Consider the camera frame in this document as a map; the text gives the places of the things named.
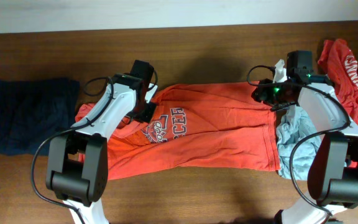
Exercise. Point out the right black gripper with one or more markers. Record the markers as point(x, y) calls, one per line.
point(263, 94)

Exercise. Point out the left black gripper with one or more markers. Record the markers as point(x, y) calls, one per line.
point(146, 116)

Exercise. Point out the orange McKinney Boyd soccer shirt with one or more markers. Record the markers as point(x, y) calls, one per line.
point(200, 125)

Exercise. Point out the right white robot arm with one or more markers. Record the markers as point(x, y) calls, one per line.
point(333, 176)

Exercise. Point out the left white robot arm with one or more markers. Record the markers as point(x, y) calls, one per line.
point(77, 169)

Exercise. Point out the light grey-blue shirt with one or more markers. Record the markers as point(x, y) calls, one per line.
point(296, 125)

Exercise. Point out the red McKinney shirt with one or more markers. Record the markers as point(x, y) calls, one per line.
point(339, 63)

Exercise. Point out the folded navy blue garment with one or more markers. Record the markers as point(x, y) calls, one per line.
point(30, 112)

